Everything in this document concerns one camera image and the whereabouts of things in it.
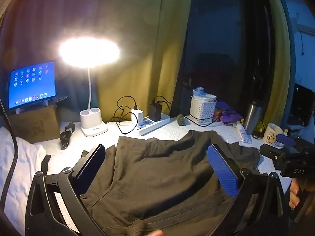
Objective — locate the white and blue basket contents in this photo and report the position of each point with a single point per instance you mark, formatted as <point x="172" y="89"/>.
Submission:
<point x="200" y="93"/>

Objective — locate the dark grey curtain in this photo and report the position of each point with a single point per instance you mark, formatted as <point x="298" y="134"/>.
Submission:
<point x="49" y="17"/>

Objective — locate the black charger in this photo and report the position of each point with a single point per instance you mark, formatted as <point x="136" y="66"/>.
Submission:
<point x="155" y="111"/>

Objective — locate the brown cardboard box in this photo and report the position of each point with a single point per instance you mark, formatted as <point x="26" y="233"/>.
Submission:
<point x="34" y="125"/>

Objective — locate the purple cloth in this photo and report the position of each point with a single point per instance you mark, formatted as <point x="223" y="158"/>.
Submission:
<point x="228" y="114"/>

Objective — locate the white printed mug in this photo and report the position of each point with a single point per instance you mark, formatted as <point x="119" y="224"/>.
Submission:
<point x="270" y="135"/>

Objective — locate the white power strip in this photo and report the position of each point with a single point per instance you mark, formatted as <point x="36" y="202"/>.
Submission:
<point x="157" y="125"/>

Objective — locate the white crumpled cloth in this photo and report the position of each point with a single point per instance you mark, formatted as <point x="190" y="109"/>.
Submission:
<point x="22" y="162"/>

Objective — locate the white plastic basket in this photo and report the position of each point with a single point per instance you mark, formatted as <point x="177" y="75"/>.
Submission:
<point x="203" y="110"/>

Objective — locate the white tube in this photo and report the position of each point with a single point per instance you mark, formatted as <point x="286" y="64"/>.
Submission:
<point x="242" y="132"/>

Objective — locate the olive green curtain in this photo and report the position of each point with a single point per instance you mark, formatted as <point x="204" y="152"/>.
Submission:
<point x="137" y="54"/>
<point x="280" y="54"/>

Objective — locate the dark brown garment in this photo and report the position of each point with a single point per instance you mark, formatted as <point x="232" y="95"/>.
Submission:
<point x="152" y="177"/>

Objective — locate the person's right hand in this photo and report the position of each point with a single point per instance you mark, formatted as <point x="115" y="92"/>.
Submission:
<point x="294" y="196"/>

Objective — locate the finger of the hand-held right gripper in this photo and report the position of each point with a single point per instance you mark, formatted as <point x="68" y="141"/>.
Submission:
<point x="270" y="151"/>
<point x="285" y="140"/>

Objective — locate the tablet stand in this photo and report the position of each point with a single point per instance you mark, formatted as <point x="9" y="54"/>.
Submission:
<point x="60" y="98"/>

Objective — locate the white charger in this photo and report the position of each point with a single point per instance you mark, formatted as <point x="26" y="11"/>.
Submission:
<point x="137" y="118"/>

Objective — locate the white desk lamp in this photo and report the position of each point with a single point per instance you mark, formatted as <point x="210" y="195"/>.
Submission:
<point x="92" y="125"/>

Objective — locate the small green stone figurine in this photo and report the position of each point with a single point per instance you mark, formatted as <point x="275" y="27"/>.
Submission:
<point x="181" y="120"/>

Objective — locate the dark window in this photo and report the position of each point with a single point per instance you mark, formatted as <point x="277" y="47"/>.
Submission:
<point x="221" y="54"/>

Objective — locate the steel thermos bottle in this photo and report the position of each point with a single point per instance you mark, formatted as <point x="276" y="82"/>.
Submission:
<point x="252" y="118"/>

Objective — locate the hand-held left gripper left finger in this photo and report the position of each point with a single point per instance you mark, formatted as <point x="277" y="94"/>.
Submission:
<point x="91" y="165"/>

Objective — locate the tablet with lit screen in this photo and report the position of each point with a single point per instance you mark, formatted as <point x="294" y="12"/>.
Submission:
<point x="32" y="83"/>

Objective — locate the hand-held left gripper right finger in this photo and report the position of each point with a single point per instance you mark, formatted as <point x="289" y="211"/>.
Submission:
<point x="222" y="172"/>

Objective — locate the black electronic device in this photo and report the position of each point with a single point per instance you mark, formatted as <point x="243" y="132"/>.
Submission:
<point x="300" y="105"/>

